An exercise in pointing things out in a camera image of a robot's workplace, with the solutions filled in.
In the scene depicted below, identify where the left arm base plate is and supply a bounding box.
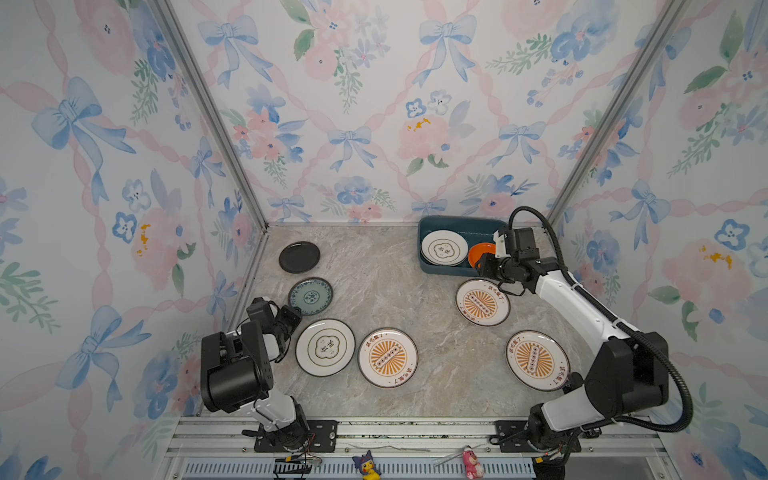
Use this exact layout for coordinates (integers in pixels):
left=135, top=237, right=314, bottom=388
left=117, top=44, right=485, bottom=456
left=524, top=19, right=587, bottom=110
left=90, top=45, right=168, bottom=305
left=253, top=419, right=339, bottom=455

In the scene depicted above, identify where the purple yellow toy figure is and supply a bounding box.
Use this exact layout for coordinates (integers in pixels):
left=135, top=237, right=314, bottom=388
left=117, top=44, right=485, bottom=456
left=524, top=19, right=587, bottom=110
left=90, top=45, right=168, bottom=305
left=352, top=450, right=381, bottom=480

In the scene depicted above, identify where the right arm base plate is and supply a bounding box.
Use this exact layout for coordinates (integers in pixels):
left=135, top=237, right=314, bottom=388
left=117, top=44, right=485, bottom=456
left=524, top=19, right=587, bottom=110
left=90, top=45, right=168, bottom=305
left=488, top=420, right=570, bottom=454

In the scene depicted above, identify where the pink toy figure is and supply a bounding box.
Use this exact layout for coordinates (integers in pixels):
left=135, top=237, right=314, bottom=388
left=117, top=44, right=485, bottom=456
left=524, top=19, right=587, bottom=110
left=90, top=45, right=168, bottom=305
left=462, top=446, right=485, bottom=480

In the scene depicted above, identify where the teal plastic bin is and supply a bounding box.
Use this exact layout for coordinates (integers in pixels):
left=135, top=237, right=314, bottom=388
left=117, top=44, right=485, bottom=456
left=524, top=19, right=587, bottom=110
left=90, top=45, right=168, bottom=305
left=417, top=216, right=506, bottom=277

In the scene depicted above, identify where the orange sunburst plate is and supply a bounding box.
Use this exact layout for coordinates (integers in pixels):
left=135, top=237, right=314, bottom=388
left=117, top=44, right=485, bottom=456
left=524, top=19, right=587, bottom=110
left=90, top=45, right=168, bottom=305
left=506, top=330, right=571, bottom=392
left=455, top=279, right=511, bottom=327
left=357, top=327, right=419, bottom=389

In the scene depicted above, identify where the orange sunburst plate front right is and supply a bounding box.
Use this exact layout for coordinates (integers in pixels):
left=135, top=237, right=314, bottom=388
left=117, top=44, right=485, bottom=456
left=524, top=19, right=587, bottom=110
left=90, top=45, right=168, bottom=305
left=506, top=330, right=571, bottom=392

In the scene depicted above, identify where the orange sunburst plate centre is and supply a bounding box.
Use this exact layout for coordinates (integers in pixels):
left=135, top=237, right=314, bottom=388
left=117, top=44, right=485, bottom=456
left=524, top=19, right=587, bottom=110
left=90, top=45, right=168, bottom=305
left=357, top=327, right=419, bottom=389

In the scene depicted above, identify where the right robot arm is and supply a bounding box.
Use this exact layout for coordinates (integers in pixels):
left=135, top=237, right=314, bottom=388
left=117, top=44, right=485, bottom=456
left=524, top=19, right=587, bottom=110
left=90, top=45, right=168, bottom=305
left=473, top=249, right=670, bottom=450

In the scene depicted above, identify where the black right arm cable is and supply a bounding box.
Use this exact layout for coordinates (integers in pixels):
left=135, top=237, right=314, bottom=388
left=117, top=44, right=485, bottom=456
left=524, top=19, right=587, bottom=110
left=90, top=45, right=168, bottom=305
left=508, top=205, right=695, bottom=434

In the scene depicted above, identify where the orange round plate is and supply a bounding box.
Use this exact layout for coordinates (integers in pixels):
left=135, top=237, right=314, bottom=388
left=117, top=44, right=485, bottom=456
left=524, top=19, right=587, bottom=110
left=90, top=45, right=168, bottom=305
left=468, top=242, right=496, bottom=269

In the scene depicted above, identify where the teal patterned small plate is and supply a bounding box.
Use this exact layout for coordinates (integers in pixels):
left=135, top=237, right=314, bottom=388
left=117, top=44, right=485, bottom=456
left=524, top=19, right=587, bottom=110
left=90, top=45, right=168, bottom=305
left=288, top=277, right=333, bottom=316

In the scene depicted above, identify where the orange sunburst plate back right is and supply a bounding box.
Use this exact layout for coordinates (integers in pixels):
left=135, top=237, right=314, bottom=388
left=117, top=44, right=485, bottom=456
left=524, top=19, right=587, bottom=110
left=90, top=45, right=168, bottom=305
left=455, top=279, right=511, bottom=327

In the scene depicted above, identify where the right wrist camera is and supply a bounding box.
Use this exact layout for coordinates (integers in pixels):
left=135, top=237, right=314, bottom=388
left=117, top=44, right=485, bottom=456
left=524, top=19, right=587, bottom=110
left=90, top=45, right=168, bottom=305
left=493, top=227, right=540, bottom=261

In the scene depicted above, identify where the aluminium front rail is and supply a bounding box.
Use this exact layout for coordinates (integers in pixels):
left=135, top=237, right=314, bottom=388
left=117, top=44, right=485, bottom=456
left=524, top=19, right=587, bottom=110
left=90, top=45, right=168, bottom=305
left=154, top=417, right=682, bottom=479

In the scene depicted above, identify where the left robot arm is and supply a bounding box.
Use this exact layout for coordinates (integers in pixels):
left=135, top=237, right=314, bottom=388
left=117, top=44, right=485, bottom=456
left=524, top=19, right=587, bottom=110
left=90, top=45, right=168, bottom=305
left=200, top=297, right=310, bottom=451

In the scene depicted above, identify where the white plate clover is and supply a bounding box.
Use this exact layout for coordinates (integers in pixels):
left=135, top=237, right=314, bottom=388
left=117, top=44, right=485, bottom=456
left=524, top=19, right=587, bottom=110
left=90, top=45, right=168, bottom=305
left=295, top=318, right=356, bottom=378
left=421, top=230, right=469, bottom=266

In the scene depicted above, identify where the black round plate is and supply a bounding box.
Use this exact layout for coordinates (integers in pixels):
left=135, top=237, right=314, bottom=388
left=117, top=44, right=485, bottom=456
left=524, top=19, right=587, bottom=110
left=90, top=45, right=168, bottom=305
left=278, top=241, right=321, bottom=274

